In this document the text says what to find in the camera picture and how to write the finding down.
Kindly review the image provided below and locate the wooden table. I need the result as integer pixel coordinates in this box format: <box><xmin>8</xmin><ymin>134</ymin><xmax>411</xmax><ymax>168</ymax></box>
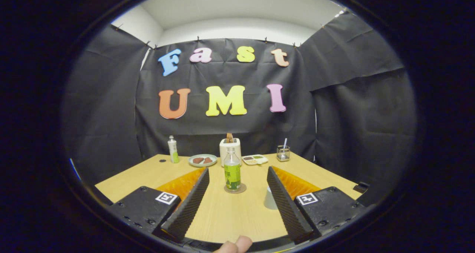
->
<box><xmin>95</xmin><ymin>152</ymin><xmax>362</xmax><ymax>243</ymax></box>

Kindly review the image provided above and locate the black backdrop cloth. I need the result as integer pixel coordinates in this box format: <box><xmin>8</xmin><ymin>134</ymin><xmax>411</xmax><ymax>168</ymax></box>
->
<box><xmin>61</xmin><ymin>10</ymin><xmax>418</xmax><ymax>205</ymax></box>

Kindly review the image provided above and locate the white and green tube bottle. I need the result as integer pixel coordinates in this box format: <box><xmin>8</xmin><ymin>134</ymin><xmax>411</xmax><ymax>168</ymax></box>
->
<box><xmin>168</xmin><ymin>135</ymin><xmax>180</xmax><ymax>164</ymax></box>

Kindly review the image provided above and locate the cream toaster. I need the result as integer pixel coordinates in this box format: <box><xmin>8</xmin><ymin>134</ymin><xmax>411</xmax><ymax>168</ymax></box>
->
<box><xmin>219</xmin><ymin>138</ymin><xmax>242</xmax><ymax>167</ymax></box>

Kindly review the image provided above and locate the round brown coaster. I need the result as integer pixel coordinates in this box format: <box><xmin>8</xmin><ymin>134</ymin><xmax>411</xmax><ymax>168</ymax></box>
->
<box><xmin>224</xmin><ymin>183</ymin><xmax>247</xmax><ymax>194</ymax></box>

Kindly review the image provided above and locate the white compartment tray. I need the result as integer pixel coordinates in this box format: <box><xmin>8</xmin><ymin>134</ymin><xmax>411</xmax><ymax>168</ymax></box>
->
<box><xmin>242</xmin><ymin>154</ymin><xmax>269</xmax><ymax>166</ymax></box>

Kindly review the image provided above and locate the white cup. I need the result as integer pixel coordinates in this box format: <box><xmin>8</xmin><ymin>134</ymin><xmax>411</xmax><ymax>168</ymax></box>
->
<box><xmin>263</xmin><ymin>186</ymin><xmax>279</xmax><ymax>210</ymax></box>

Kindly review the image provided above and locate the clear juice bottle green label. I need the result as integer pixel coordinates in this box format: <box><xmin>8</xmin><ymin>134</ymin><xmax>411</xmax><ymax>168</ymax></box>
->
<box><xmin>224</xmin><ymin>147</ymin><xmax>242</xmax><ymax>191</ymax></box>

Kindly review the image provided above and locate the pale green plate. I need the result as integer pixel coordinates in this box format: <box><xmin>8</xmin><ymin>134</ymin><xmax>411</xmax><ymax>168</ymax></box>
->
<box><xmin>189</xmin><ymin>154</ymin><xmax>218</xmax><ymax>167</ymax></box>

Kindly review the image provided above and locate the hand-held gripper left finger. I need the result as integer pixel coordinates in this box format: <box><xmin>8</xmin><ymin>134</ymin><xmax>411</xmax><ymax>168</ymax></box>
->
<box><xmin>108</xmin><ymin>167</ymin><xmax>210</xmax><ymax>242</ymax></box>

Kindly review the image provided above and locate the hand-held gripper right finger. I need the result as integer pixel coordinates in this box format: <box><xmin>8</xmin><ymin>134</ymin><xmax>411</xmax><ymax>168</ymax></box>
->
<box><xmin>266</xmin><ymin>166</ymin><xmax>366</xmax><ymax>244</ymax></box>

